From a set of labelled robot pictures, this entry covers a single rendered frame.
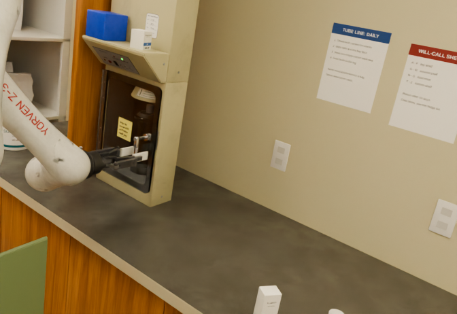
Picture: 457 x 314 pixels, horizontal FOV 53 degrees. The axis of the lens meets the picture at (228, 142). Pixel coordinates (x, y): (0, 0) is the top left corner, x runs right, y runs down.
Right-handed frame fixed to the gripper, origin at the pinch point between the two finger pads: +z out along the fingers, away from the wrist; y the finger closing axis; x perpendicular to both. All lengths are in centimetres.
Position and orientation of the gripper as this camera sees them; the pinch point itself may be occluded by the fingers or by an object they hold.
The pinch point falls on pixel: (134, 153)
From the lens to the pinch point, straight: 165.3
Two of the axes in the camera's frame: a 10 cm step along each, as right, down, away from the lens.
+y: -7.9, -3.1, 5.4
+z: 6.0, -1.4, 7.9
